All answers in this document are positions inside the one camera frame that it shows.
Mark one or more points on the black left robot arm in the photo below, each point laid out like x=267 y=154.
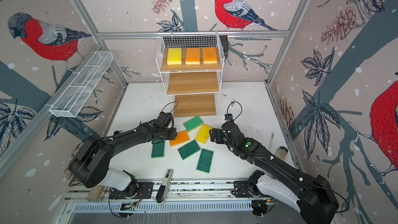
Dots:
x=91 y=164

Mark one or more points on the yellow sponge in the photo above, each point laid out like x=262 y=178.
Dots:
x=174 y=56
x=203 y=134

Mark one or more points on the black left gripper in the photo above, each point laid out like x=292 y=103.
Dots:
x=173 y=133

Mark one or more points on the white marker pen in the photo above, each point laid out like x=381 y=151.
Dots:
x=271 y=142

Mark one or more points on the light green sponge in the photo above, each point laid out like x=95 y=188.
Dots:
x=193 y=123

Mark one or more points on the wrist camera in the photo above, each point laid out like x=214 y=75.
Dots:
x=164 y=115
x=228 y=117

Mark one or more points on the dark green sponge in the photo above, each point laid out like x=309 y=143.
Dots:
x=205 y=161
x=158 y=150
x=189 y=149

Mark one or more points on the black white handheld scraper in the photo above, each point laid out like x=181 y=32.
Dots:
x=164 y=187

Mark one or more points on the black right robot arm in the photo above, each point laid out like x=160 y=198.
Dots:
x=312 y=197

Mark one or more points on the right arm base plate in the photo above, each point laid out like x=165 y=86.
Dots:
x=244 y=189

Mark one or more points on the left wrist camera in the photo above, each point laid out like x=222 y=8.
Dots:
x=164 y=115

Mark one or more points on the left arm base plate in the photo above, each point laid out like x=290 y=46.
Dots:
x=144 y=190

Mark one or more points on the white wire wooden shelf unit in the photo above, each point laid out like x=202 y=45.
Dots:
x=193 y=90

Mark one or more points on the aluminium frame crossbar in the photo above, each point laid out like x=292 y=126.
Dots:
x=155 y=35

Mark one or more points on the orange sponge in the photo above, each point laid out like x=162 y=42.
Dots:
x=181 y=138
x=209 y=55
x=193 y=56

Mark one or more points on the white wire wall basket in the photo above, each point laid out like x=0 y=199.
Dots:
x=84 y=80

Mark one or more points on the small clear plastic container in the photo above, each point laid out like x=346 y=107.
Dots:
x=282 y=153

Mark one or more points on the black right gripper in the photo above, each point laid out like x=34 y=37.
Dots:
x=218 y=132

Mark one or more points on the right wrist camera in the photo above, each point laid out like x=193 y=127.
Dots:
x=228 y=117

